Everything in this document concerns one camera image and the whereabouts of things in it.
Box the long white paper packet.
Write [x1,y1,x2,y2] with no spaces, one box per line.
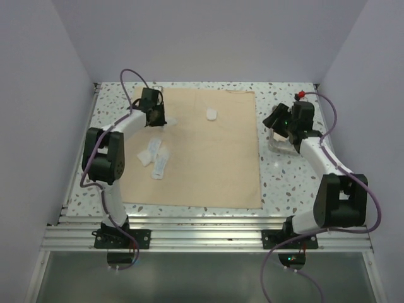
[151,156,168,180]

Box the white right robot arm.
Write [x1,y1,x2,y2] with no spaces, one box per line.
[263,101,367,248]

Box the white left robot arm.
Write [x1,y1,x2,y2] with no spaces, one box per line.
[80,88,167,248]

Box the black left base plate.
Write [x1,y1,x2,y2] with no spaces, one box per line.
[92,229,152,249]

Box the white gauze pad front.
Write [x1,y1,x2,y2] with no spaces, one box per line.
[136,150,154,167]

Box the aluminium rail frame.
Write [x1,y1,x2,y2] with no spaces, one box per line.
[23,82,388,303]

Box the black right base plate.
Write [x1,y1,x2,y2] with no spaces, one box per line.
[261,229,319,250]

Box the white printed paper packet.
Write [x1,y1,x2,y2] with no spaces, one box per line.
[148,138,162,162]

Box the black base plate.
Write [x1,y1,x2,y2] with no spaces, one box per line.
[92,229,152,249]
[261,229,319,250]

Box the beige cloth mat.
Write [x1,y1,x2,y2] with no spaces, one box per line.
[120,88,261,209]

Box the stainless steel tray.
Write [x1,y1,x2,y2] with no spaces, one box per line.
[268,107,304,156]

